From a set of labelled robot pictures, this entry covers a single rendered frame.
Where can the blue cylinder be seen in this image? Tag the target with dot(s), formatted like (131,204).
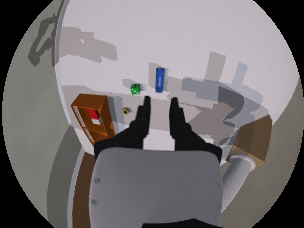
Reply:
(159,80)

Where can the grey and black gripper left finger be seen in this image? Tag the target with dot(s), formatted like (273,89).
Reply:
(130,137)

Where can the green die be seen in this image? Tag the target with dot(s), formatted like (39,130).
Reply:
(135,89)

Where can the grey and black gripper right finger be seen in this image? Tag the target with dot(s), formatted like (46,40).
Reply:
(185,138)

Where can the orange-brown three-compartment bin rack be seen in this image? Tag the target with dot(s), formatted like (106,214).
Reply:
(98,102)

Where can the tan hex nut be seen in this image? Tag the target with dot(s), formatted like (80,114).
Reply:
(125,110)

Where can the red and white eraser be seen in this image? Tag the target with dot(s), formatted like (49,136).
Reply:
(95,116)

